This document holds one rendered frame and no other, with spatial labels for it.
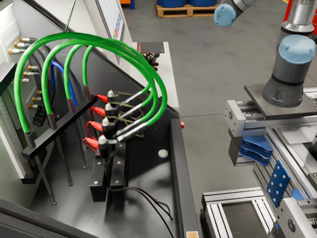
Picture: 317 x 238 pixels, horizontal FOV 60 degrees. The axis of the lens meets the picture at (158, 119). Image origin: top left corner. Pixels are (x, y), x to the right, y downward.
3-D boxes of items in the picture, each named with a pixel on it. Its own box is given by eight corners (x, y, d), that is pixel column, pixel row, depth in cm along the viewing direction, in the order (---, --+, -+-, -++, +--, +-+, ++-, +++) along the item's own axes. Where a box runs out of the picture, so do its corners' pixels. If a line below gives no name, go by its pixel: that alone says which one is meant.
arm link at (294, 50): (271, 80, 101) (281, 44, 93) (271, 63, 111) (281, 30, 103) (307, 85, 98) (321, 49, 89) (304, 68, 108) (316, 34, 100)
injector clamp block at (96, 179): (126, 214, 92) (122, 184, 82) (96, 215, 91) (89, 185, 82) (130, 144, 118) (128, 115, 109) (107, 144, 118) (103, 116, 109)
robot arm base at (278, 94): (289, 86, 116) (296, 64, 110) (309, 106, 105) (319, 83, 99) (255, 88, 115) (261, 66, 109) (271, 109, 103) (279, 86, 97)
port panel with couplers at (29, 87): (39, 122, 95) (10, 34, 76) (29, 122, 95) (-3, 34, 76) (49, 101, 105) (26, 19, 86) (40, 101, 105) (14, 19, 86)
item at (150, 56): (161, 75, 136) (162, 64, 133) (140, 75, 136) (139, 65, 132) (159, 55, 154) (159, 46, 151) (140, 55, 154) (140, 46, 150)
